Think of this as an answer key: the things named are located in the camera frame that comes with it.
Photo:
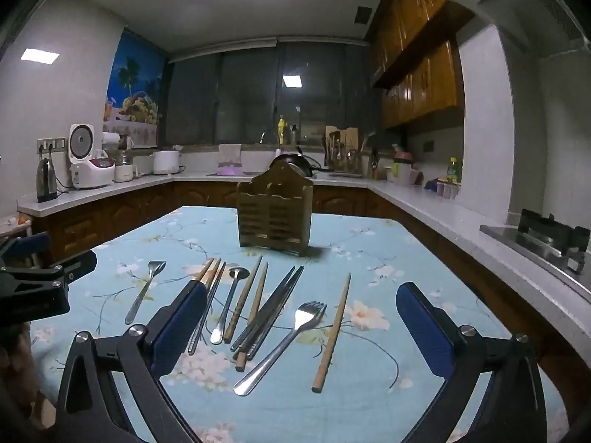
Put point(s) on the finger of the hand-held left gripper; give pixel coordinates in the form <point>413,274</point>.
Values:
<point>30,247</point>
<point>69,265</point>

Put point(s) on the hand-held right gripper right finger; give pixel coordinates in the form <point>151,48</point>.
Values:
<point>425,327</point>

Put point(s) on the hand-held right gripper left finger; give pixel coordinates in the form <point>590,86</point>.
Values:
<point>182,320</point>

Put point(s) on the small metal fork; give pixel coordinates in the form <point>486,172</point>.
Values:
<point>157,267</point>

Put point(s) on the brown wooden chopstick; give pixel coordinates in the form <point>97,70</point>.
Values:
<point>244,295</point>
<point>258,295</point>

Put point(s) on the round metal spoon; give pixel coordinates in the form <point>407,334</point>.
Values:
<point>238,273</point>

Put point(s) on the tan wooden chopstick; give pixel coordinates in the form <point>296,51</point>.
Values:
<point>333,332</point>

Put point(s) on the wooden utensil holder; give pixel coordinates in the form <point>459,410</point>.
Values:
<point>274,214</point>

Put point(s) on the silver metal chopstick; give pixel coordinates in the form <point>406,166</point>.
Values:
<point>210,304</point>

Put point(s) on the light wooden chopstick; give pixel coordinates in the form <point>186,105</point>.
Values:
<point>214,270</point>
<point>205,270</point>

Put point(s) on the steel electric kettle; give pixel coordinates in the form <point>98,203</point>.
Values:
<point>46,180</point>

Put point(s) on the blue floral tablecloth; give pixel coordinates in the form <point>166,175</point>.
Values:
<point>369,286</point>

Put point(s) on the dark metal chopstick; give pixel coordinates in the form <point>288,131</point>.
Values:
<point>269,300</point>
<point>286,295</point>

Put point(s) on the wooden lower cabinets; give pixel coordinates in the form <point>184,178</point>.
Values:
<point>138,207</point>

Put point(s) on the wooden cabinets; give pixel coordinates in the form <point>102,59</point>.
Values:
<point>415,46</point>
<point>138,207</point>

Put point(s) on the white rice cooker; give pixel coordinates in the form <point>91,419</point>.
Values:
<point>87,166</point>

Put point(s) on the white blender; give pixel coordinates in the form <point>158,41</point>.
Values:
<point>124,164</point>

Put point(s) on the large metal fork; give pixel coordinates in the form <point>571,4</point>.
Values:
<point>307,316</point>

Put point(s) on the white kitchen countertop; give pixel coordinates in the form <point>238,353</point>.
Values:
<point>415,198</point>

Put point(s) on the white round pot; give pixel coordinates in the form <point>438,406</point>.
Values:
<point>165,162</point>

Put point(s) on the row of small jars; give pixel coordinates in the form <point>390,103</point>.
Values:
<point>448,188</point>

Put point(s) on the gas stove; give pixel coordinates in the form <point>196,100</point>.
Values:
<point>540,240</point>

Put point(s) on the pink and white cup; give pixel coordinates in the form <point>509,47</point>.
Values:
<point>404,168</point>

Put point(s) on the green oil bottle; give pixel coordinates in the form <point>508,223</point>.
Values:
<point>455,170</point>

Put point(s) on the hanging dish cloth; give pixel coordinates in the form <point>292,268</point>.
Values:
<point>229,156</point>

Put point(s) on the kitchen utensil rack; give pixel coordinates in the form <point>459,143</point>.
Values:
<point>344,159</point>

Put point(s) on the black wok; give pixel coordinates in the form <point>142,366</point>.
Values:
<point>288,161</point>

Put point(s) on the sink faucet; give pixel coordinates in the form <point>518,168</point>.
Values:
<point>268,136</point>

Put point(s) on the yellow bottle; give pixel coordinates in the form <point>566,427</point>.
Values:
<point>281,130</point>

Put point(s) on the dark kitchen window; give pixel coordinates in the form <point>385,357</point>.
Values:
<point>258,97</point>

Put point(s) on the wooden upper cabinets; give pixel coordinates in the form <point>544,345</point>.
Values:
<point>415,46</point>

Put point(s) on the dark ceiling vent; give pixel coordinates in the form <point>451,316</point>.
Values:
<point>364,14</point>

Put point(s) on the wall socket strip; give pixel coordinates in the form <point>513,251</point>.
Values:
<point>51,144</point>

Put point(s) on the single wall socket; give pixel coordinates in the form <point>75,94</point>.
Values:
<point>428,146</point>

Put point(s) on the tropical fruit wall poster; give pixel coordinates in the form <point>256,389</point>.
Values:
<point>134,83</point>

